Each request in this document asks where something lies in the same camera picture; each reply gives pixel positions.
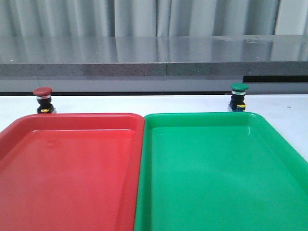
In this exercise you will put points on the red plastic tray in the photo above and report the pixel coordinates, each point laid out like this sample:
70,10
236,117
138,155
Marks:
70,172

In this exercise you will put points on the green mushroom push button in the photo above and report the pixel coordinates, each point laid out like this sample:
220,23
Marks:
237,97

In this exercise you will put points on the green plastic tray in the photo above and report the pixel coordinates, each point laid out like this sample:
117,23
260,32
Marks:
219,172

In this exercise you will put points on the red mushroom push button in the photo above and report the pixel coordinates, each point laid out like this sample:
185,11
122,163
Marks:
43,95

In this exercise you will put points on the grey stone counter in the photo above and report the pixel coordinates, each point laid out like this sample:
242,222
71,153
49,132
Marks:
274,64

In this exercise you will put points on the grey pleated curtain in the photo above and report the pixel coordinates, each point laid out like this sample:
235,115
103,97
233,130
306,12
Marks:
152,18

